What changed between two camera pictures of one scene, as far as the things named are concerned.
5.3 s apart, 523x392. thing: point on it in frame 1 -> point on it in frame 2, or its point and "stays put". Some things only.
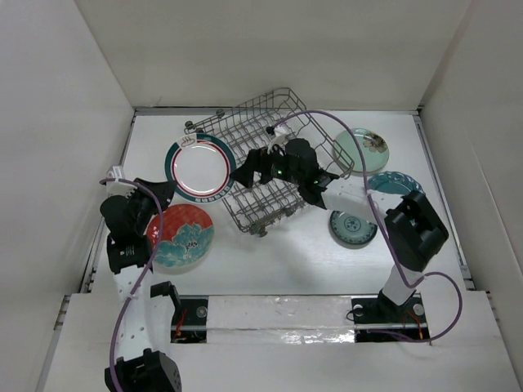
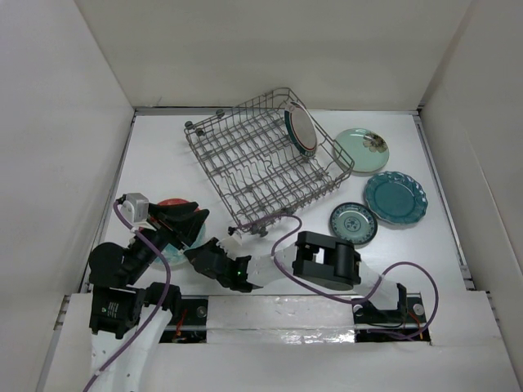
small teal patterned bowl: x=351 y=229 stays put
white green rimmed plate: x=202 y=166 -> x=301 y=128
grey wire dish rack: x=262 y=122 stays put
